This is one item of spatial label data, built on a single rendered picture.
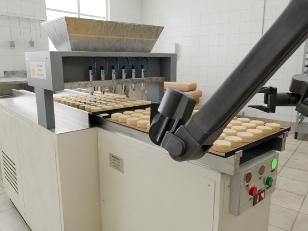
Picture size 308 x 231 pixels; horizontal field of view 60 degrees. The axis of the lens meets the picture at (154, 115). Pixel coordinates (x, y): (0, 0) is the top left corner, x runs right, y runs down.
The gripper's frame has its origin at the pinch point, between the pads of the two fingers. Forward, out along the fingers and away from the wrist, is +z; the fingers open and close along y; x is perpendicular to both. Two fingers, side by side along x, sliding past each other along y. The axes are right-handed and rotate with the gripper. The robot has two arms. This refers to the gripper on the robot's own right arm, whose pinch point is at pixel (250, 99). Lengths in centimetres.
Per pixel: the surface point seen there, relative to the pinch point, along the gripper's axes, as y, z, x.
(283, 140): -11.0, -5.6, 20.8
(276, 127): -7.1, -3.9, 18.4
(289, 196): -98, -70, -107
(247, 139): -7.9, 9.4, 31.5
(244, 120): -6.6, 4.4, 9.9
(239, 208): -26.7, 12.1, 37.8
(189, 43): 54, -6, -460
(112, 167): -30, 58, 0
